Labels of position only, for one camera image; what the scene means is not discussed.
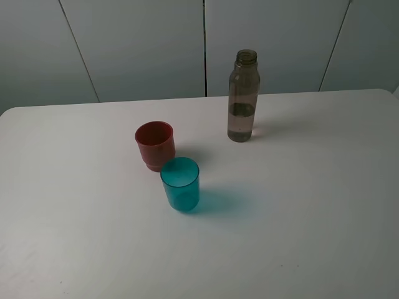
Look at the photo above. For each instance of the teal transparent plastic cup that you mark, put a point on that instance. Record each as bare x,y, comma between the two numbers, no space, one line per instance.
180,178

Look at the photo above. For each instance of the smoky transparent plastic bottle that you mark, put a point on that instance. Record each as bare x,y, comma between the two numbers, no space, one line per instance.
244,84

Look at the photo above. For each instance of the red plastic cup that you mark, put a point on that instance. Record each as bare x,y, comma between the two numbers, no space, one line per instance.
156,144

